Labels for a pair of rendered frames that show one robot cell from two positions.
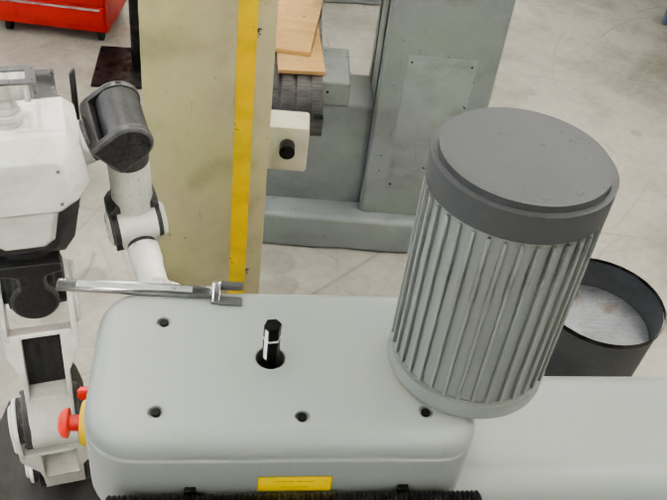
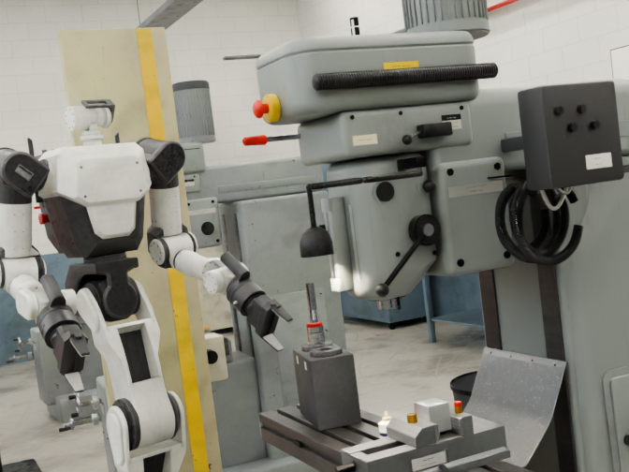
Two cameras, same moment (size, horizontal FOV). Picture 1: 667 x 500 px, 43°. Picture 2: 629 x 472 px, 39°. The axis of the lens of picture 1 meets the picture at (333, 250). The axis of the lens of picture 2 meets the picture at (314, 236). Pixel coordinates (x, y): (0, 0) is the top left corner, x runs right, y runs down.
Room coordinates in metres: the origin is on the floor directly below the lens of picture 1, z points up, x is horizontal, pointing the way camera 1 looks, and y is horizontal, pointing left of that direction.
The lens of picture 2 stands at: (-1.21, 0.73, 1.57)
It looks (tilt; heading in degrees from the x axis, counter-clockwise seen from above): 3 degrees down; 345
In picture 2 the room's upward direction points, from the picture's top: 7 degrees counter-clockwise
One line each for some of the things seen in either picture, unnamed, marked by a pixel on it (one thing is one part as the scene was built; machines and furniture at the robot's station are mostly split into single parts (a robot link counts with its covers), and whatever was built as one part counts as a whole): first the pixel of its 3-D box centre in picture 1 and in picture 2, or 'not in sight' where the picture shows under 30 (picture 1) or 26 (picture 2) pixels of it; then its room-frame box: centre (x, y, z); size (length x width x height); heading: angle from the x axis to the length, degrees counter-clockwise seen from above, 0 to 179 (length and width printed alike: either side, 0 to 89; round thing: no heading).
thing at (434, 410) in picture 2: not in sight; (432, 415); (0.58, 0.04, 1.05); 0.06 x 0.05 x 0.06; 9
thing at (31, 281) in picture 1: (31, 252); (98, 287); (1.41, 0.68, 1.37); 0.28 x 0.13 x 0.18; 23
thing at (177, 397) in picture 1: (278, 398); (366, 79); (0.72, 0.05, 1.81); 0.47 x 0.26 x 0.16; 100
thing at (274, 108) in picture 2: (89, 423); (270, 108); (0.68, 0.29, 1.76); 0.06 x 0.02 x 0.06; 10
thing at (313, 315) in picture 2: not in sight; (312, 302); (1.18, 0.12, 1.26); 0.03 x 0.03 x 0.11
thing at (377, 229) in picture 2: not in sight; (380, 227); (0.72, 0.06, 1.47); 0.21 x 0.19 x 0.32; 10
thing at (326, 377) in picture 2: not in sight; (325, 382); (1.13, 0.12, 1.04); 0.22 x 0.12 x 0.20; 178
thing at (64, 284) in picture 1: (150, 289); (273, 54); (0.80, 0.23, 1.89); 0.24 x 0.04 x 0.01; 97
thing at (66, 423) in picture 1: (71, 423); (261, 109); (0.67, 0.31, 1.76); 0.04 x 0.03 x 0.04; 10
